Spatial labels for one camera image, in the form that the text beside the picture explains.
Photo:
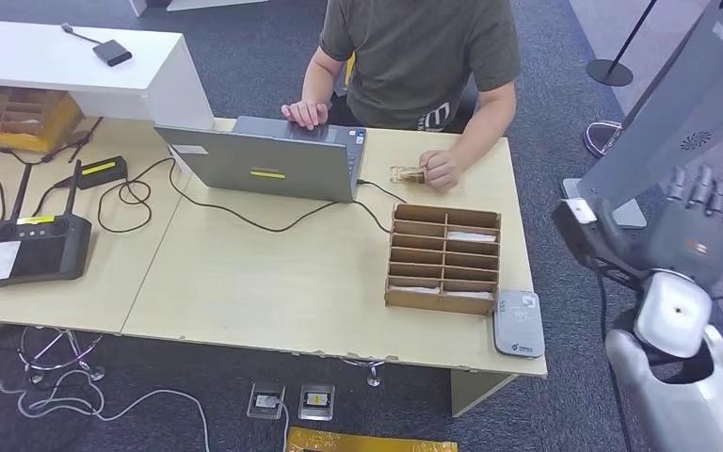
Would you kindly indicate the white furniture panel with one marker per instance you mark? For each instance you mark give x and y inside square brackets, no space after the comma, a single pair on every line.
[218,4]

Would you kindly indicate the person's left forearm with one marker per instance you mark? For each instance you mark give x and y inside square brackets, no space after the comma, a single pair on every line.
[486,121]

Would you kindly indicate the cardboard organizer with yellow tape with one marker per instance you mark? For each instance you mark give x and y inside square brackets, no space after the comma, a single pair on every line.
[25,112]

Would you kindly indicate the person's right forearm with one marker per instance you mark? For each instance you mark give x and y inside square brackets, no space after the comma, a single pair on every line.
[319,78]

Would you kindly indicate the white furniture post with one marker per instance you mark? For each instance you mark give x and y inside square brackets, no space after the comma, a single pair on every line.
[140,6]

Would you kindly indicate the desk leg panel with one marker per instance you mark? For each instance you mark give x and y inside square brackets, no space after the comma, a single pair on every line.
[477,390]

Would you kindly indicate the yellow chair part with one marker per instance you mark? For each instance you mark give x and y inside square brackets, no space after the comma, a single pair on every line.
[349,68]

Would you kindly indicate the white key card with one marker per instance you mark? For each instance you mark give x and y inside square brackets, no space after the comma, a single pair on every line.
[414,289]
[467,294]
[470,236]

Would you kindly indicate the metal floor socket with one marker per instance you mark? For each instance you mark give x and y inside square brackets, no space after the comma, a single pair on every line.
[266,400]
[316,402]

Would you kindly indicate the grey card reader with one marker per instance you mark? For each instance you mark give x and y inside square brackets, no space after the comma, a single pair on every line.
[517,324]

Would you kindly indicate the ID card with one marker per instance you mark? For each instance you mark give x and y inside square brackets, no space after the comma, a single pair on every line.
[406,175]

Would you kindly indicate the black USB hub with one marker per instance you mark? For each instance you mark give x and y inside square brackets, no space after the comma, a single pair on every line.
[112,52]

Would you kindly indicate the chrome stanchion base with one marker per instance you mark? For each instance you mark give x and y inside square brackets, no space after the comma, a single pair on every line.
[603,138]

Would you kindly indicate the black power adapter yellow label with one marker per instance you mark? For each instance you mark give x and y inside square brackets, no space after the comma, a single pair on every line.
[102,171]

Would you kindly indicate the person's right hand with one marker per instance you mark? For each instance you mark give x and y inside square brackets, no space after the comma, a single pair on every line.
[306,115]

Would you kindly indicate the chrome furniture foot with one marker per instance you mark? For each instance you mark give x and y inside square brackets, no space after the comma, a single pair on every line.
[374,377]

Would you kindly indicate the black stanchion post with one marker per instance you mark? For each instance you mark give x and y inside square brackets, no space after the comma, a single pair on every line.
[610,73]

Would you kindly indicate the grey kiosk stand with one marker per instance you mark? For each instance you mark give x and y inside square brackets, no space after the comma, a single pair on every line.
[679,106]

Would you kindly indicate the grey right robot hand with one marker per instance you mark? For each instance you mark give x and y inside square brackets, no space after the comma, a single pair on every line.
[692,243]

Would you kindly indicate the black remote controller with antennas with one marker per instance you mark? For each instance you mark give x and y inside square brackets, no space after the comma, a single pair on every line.
[36,249]

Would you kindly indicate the chrome stool base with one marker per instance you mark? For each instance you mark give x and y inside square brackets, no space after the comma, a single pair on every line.
[98,373]

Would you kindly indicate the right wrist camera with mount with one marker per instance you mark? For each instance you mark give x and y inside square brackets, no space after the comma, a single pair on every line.
[576,227]

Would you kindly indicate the person's left hand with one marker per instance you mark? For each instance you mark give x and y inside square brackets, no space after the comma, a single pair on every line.
[441,169]

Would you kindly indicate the yellow taped package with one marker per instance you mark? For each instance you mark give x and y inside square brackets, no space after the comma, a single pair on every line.
[368,442]

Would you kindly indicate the cardboard slotted card organizer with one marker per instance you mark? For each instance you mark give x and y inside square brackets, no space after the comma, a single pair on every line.
[417,301]

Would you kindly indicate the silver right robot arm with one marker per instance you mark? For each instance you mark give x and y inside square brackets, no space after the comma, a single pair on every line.
[679,374]

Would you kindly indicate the grey laptop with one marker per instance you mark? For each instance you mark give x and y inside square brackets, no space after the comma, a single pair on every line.
[274,165]

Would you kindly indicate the person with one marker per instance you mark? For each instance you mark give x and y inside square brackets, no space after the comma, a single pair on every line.
[421,56]

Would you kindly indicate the white counter shelf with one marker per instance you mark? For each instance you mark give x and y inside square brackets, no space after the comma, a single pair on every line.
[56,62]

